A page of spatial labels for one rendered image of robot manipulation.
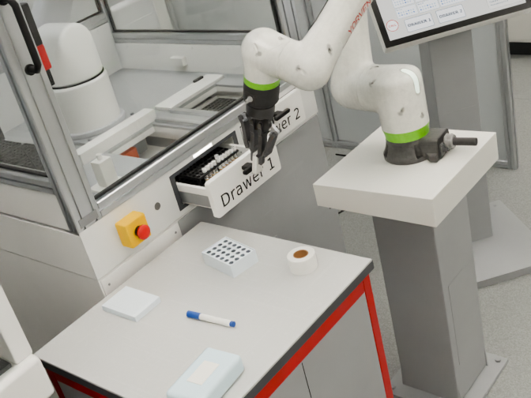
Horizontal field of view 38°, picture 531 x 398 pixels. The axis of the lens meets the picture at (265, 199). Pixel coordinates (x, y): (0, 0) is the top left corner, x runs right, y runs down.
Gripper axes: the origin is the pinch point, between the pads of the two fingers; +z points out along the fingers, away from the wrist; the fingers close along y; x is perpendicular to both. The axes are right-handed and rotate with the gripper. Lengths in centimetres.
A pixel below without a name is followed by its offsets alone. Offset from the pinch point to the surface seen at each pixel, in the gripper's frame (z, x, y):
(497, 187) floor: 88, 147, 28
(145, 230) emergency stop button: 8.3, -33.1, -10.8
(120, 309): 16, -52, -2
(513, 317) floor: 74, 65, 67
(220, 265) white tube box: 11.0, -28.3, 10.5
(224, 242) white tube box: 11.4, -20.9, 5.7
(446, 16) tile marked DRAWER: -11, 92, 8
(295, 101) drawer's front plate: 8.8, 42.3, -16.5
